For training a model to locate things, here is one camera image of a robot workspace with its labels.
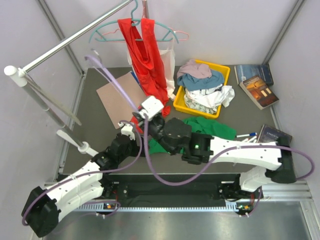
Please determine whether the green tank top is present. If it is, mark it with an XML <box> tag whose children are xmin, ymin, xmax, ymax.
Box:
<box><xmin>148</xmin><ymin>116</ymin><xmax>237</xmax><ymax>155</ymax></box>

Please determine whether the lavender plastic hanger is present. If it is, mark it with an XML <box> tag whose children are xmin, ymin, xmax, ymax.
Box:
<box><xmin>84</xmin><ymin>48</ymin><xmax>138</xmax><ymax>112</ymax></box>

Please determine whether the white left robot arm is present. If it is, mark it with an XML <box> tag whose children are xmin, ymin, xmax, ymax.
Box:
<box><xmin>21</xmin><ymin>133</ymin><xmax>148</xmax><ymax>238</ymax></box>

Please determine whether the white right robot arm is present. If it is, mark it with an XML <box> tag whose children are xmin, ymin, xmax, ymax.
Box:
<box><xmin>141</xmin><ymin>115</ymin><xmax>297</xmax><ymax>198</ymax></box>

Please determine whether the red tank top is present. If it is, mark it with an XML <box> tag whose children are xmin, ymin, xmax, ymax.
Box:
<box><xmin>117</xmin><ymin>18</ymin><xmax>171</xmax><ymax>117</ymax></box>

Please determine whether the clear plastic hanger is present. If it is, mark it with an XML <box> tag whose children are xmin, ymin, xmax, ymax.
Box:
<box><xmin>25</xmin><ymin>74</ymin><xmax>82</xmax><ymax>126</ymax></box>

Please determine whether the teal plastic hanger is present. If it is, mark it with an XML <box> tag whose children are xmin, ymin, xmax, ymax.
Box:
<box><xmin>88</xmin><ymin>0</ymin><xmax>180</xmax><ymax>43</ymax></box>

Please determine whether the yellow plastic bin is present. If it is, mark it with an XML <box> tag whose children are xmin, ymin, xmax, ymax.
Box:
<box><xmin>173</xmin><ymin>59</ymin><xmax>231</xmax><ymax>119</ymax></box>

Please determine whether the brown cardboard sheet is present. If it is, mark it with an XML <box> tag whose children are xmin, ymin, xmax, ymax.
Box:
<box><xmin>96</xmin><ymin>71</ymin><xmax>147</xmax><ymax>129</ymax></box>

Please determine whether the white patterned garment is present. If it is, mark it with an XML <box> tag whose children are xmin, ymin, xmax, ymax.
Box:
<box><xmin>183</xmin><ymin>84</ymin><xmax>235</xmax><ymax>115</ymax></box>

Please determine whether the blue garment in bin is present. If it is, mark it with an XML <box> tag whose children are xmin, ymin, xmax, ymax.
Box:
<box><xmin>177</xmin><ymin>69</ymin><xmax>225</xmax><ymax>91</ymax></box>

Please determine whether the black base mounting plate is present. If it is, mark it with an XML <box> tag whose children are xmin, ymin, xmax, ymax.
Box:
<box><xmin>98</xmin><ymin>173</ymin><xmax>259</xmax><ymax>207</ymax></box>

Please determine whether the pink garment in bin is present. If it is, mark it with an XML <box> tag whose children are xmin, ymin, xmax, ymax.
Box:
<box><xmin>177</xmin><ymin>59</ymin><xmax>212</xmax><ymax>79</ymax></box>

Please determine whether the blue cap marker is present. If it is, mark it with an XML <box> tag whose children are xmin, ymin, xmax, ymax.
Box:
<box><xmin>235</xmin><ymin>132</ymin><xmax>257</xmax><ymax>138</ymax></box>

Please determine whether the blue hardcover book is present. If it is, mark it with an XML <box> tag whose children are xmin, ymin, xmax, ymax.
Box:
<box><xmin>234</xmin><ymin>64</ymin><xmax>274</xmax><ymax>87</ymax></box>

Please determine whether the dark sunset cover book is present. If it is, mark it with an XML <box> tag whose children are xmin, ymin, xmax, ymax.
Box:
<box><xmin>257</xmin><ymin>124</ymin><xmax>293</xmax><ymax>145</ymax></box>

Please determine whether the orange cover paperback book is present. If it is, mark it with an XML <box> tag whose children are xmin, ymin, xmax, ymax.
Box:
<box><xmin>239</xmin><ymin>75</ymin><xmax>279</xmax><ymax>110</ymax></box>

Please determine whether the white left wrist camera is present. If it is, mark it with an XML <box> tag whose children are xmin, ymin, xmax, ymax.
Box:
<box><xmin>120</xmin><ymin>123</ymin><xmax>136</xmax><ymax>141</ymax></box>

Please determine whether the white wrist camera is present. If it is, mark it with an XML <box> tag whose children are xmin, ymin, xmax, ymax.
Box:
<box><xmin>120</xmin><ymin>123</ymin><xmax>136</xmax><ymax>141</ymax></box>
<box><xmin>137</xmin><ymin>95</ymin><xmax>164</xmax><ymax>121</ymax></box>

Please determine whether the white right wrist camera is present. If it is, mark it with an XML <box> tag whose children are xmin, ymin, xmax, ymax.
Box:
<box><xmin>137</xmin><ymin>95</ymin><xmax>164</xmax><ymax>121</ymax></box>

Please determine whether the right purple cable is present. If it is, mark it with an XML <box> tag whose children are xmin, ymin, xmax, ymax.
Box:
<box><xmin>143</xmin><ymin>117</ymin><xmax>316</xmax><ymax>218</ymax></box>

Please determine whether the purple cable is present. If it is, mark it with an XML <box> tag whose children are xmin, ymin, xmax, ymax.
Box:
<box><xmin>143</xmin><ymin>117</ymin><xmax>316</xmax><ymax>218</ymax></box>
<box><xmin>21</xmin><ymin>120</ymin><xmax>143</xmax><ymax>227</ymax></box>

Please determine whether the grey slotted cable duct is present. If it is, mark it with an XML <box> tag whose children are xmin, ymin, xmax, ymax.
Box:
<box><xmin>74</xmin><ymin>202</ymin><xmax>239</xmax><ymax>213</ymax></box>

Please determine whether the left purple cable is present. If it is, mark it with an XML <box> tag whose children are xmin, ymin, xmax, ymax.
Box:
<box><xmin>21</xmin><ymin>120</ymin><xmax>143</xmax><ymax>227</ymax></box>

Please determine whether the metal clothes rail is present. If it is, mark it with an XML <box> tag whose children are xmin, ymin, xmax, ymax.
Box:
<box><xmin>22</xmin><ymin>0</ymin><xmax>132</xmax><ymax>73</ymax></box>

